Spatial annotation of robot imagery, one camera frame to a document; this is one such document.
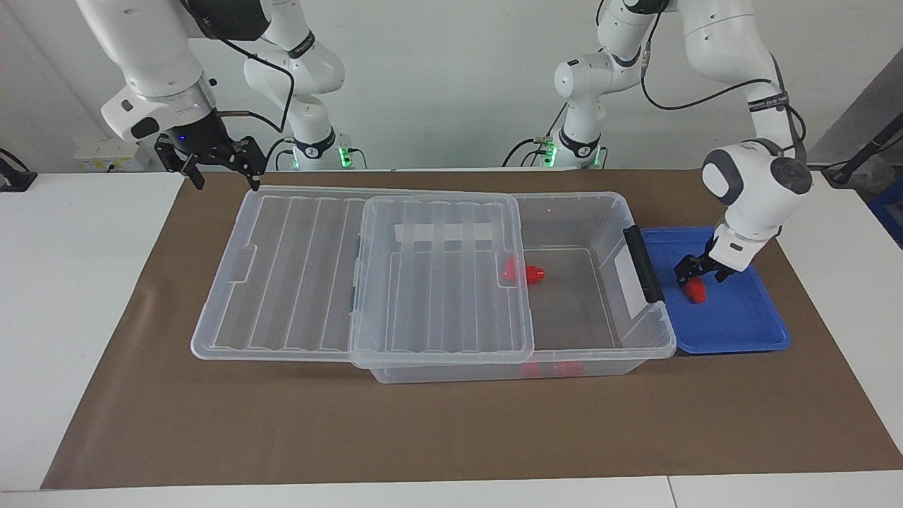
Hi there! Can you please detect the black box handle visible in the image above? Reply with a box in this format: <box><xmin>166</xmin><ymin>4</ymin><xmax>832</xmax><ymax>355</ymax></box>
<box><xmin>623</xmin><ymin>226</ymin><xmax>667</xmax><ymax>304</ymax></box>

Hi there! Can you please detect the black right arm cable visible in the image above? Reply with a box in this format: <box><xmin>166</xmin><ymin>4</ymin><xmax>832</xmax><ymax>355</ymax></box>
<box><xmin>194</xmin><ymin>6</ymin><xmax>296</xmax><ymax>135</ymax></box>

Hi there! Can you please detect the clear plastic storage box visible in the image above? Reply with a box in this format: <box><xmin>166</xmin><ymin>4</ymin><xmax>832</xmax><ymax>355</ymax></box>
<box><xmin>351</xmin><ymin>190</ymin><xmax>678</xmax><ymax>385</ymax></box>

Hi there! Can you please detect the brown paper table mat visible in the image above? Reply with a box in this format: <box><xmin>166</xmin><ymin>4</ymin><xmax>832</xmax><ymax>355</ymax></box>
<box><xmin>40</xmin><ymin>168</ymin><xmax>903</xmax><ymax>490</ymax></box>

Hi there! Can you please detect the clear ribbed plastic lid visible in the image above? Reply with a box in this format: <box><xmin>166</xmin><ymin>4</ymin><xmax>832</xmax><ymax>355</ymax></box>
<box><xmin>190</xmin><ymin>185</ymin><xmax>535</xmax><ymax>369</ymax></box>

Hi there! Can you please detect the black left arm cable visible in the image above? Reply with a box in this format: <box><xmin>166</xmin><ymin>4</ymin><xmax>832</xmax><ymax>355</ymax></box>
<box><xmin>637</xmin><ymin>0</ymin><xmax>809</xmax><ymax>167</ymax></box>

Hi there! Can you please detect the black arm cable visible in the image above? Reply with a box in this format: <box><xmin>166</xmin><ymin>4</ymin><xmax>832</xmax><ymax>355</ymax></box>
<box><xmin>637</xmin><ymin>0</ymin><xmax>809</xmax><ymax>167</ymax></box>
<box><xmin>194</xmin><ymin>6</ymin><xmax>296</xmax><ymax>135</ymax></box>

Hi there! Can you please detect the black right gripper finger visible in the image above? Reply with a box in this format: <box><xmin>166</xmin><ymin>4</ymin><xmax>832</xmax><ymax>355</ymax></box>
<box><xmin>154</xmin><ymin>135</ymin><xmax>208</xmax><ymax>192</ymax></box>
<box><xmin>234</xmin><ymin>135</ymin><xmax>269</xmax><ymax>194</ymax></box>

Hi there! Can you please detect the blue plastic tray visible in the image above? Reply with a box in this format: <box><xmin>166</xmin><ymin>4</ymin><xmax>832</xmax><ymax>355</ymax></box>
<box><xmin>641</xmin><ymin>226</ymin><xmax>792</xmax><ymax>355</ymax></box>

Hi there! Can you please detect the black right base cable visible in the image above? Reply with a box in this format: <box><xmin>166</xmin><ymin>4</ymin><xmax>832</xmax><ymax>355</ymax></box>
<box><xmin>262</xmin><ymin>138</ymin><xmax>293</xmax><ymax>171</ymax></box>

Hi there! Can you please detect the black left base cable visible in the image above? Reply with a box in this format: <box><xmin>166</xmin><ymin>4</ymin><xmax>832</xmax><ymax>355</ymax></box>
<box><xmin>502</xmin><ymin>136</ymin><xmax>559</xmax><ymax>169</ymax></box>

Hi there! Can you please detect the blue crate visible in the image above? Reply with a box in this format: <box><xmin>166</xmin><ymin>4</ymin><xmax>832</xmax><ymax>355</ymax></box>
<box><xmin>869</xmin><ymin>189</ymin><xmax>903</xmax><ymax>249</ymax></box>

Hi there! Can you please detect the white power strip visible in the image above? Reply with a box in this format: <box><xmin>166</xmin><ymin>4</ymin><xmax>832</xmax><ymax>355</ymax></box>
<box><xmin>74</xmin><ymin>138</ymin><xmax>157</xmax><ymax>173</ymax></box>

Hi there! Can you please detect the black tripod stand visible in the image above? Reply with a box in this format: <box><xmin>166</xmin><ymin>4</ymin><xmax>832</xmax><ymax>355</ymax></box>
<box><xmin>822</xmin><ymin>111</ymin><xmax>903</xmax><ymax>188</ymax></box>

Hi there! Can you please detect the black clamp mount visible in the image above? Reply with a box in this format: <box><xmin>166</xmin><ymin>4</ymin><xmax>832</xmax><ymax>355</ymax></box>
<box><xmin>0</xmin><ymin>147</ymin><xmax>38</xmax><ymax>193</ymax></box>

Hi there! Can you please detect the black base cable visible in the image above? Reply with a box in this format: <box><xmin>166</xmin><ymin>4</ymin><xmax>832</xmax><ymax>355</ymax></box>
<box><xmin>262</xmin><ymin>138</ymin><xmax>293</xmax><ymax>171</ymax></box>
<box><xmin>502</xmin><ymin>136</ymin><xmax>559</xmax><ymax>169</ymax></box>

